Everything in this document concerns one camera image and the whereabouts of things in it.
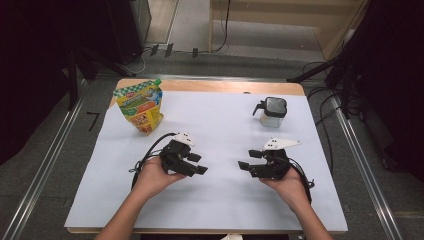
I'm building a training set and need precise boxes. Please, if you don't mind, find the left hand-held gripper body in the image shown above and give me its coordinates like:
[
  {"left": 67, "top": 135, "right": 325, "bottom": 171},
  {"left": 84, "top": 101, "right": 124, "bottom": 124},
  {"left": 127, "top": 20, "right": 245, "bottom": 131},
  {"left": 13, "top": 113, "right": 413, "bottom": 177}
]
[{"left": 159, "top": 132, "right": 201, "bottom": 177}]

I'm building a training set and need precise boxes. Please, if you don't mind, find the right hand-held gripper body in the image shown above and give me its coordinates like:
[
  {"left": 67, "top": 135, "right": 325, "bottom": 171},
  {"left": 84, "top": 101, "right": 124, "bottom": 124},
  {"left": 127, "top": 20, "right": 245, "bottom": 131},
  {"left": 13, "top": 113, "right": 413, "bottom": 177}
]
[{"left": 248, "top": 137, "right": 302, "bottom": 181}]

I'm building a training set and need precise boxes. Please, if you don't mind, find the clear jar with black lid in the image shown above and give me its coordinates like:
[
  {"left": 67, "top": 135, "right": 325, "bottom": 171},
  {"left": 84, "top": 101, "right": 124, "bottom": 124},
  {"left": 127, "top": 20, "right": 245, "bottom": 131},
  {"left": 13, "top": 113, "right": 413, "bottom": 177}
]
[{"left": 252, "top": 96, "right": 288, "bottom": 129}]

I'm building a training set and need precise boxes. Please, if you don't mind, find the yellow green spout pouch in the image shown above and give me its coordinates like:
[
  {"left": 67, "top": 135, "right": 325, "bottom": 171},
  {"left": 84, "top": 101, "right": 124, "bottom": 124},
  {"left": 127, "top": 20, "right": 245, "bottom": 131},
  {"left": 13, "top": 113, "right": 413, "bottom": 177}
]
[{"left": 112, "top": 78, "right": 165, "bottom": 136}]

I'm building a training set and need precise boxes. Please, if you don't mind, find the person's right hand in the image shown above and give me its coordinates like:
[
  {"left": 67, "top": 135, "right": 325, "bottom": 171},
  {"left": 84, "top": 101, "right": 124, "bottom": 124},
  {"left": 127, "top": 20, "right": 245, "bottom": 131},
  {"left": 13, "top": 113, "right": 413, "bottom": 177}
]
[{"left": 259, "top": 166, "right": 313, "bottom": 213}]

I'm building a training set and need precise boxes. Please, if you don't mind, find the person's left hand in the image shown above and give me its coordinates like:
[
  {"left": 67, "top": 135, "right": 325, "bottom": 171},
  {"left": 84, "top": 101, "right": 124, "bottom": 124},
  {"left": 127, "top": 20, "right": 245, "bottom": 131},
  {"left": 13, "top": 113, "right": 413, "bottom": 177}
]
[{"left": 132, "top": 157, "right": 188, "bottom": 201}]

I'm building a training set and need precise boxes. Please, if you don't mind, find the white paper sheet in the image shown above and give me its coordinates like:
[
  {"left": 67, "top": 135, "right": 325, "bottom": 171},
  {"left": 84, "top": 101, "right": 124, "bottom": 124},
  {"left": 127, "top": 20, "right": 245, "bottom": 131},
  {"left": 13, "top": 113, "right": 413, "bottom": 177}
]
[{"left": 64, "top": 89, "right": 349, "bottom": 233}]

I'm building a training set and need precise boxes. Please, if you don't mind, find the black tripod stand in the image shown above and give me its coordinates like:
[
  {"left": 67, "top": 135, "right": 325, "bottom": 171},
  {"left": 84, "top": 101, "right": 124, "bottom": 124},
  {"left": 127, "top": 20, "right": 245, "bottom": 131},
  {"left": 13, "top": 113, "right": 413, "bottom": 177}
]
[
  {"left": 61, "top": 46, "right": 134, "bottom": 111},
  {"left": 286, "top": 49, "right": 361, "bottom": 119}
]

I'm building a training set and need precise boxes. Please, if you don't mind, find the black cabinet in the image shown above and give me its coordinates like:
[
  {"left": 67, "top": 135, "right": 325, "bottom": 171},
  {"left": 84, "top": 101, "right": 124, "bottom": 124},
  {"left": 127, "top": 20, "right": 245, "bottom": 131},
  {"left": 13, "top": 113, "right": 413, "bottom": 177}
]
[{"left": 106, "top": 0, "right": 153, "bottom": 66}]

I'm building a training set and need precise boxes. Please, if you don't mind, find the dark curtain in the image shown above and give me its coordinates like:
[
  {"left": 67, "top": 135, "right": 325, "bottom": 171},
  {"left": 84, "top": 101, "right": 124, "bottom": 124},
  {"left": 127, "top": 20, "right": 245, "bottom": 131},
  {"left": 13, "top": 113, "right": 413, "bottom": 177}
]
[
  {"left": 346, "top": 0, "right": 424, "bottom": 183},
  {"left": 0, "top": 0, "right": 111, "bottom": 166}
]

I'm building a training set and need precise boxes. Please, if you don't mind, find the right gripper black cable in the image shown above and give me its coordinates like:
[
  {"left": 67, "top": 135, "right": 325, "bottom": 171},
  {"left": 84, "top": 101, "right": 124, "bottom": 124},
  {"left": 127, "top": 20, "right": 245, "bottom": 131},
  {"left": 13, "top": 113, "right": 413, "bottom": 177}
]
[{"left": 288, "top": 158, "right": 316, "bottom": 204}]

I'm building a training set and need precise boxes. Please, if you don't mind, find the black floor cable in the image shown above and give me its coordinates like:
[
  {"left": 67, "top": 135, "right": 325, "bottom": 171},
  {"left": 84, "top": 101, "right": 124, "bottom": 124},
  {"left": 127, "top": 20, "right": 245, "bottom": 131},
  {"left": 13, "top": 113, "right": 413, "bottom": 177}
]
[{"left": 301, "top": 61, "right": 361, "bottom": 174}]

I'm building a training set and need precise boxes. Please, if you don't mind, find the metal floor rail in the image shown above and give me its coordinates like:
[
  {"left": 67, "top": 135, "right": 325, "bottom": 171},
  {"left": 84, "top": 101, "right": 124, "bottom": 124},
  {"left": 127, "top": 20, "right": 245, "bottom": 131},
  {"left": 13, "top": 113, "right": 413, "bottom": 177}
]
[
  {"left": 1, "top": 94, "right": 84, "bottom": 240},
  {"left": 333, "top": 96, "right": 403, "bottom": 240}
]

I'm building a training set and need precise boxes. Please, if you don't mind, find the white floor cable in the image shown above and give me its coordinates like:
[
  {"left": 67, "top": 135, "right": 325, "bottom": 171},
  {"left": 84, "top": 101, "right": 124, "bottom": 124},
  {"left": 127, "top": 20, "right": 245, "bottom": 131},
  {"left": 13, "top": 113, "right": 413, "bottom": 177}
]
[{"left": 126, "top": 49, "right": 148, "bottom": 74}]

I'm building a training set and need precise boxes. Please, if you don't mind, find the thin black hanging cable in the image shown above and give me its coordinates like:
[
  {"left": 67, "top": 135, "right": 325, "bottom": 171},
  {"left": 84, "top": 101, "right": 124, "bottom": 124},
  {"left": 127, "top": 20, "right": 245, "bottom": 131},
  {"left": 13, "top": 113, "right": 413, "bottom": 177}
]
[{"left": 211, "top": 0, "right": 232, "bottom": 54}]

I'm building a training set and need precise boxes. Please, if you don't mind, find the light wooden frame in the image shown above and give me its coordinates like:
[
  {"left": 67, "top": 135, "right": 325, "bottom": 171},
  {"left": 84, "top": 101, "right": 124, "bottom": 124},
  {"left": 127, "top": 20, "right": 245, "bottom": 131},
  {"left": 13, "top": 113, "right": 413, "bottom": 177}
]
[{"left": 208, "top": 0, "right": 371, "bottom": 61}]

